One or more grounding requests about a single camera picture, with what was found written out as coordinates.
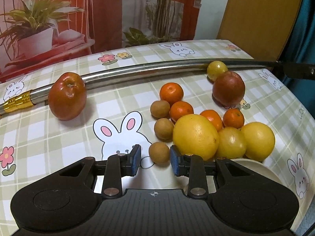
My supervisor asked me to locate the brown kiwi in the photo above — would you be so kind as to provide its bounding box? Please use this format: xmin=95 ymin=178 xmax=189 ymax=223
xmin=150 ymin=100 xmax=170 ymax=118
xmin=154 ymin=118 xmax=174 ymax=140
xmin=148 ymin=142 xmax=170 ymax=164

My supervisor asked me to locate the yellow-green pear-like fruit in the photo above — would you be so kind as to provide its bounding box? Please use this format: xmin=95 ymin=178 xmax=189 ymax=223
xmin=216 ymin=127 xmax=247 ymax=159

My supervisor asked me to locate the orange tangerine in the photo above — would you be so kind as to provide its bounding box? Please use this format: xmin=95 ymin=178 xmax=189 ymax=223
xmin=223 ymin=108 xmax=245 ymax=129
xmin=170 ymin=101 xmax=194 ymax=122
xmin=159 ymin=83 xmax=184 ymax=106
xmin=200 ymin=110 xmax=223 ymax=132

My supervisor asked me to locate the yellow orange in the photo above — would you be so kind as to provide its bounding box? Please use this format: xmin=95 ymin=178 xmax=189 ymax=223
xmin=241 ymin=122 xmax=275 ymax=162

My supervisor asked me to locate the red apple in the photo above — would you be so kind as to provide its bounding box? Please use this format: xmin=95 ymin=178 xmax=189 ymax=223
xmin=212 ymin=71 xmax=245 ymax=107
xmin=48 ymin=72 xmax=87 ymax=121

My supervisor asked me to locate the large yellow grapefruit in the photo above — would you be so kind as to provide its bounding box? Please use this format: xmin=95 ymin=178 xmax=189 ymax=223
xmin=172 ymin=114 xmax=220 ymax=161

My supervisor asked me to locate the white round plate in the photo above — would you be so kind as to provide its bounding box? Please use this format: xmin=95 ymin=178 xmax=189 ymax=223
xmin=233 ymin=158 xmax=282 ymax=184

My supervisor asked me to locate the checked bunny tablecloth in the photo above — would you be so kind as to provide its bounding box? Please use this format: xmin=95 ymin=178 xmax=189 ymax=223
xmin=1 ymin=40 xmax=314 ymax=235

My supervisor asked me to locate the small yellow-green round fruit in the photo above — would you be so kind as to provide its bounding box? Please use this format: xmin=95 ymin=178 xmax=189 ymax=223
xmin=207 ymin=61 xmax=228 ymax=82

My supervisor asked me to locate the curved steel sword blade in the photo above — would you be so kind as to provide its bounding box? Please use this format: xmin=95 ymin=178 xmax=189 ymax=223
xmin=30 ymin=59 xmax=315 ymax=104

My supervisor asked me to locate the printed plant backdrop cloth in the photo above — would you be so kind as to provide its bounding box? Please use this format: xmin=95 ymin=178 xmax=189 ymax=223
xmin=1 ymin=0 xmax=201 ymax=82

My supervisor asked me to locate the teal curtain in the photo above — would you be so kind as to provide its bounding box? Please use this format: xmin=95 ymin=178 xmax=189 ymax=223
xmin=280 ymin=0 xmax=314 ymax=114

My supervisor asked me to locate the brown wooden board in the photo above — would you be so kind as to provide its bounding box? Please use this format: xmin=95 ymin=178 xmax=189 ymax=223
xmin=217 ymin=0 xmax=302 ymax=61

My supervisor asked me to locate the gold sword handle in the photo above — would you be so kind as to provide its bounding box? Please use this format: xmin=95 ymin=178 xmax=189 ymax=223
xmin=1 ymin=90 xmax=34 ymax=116

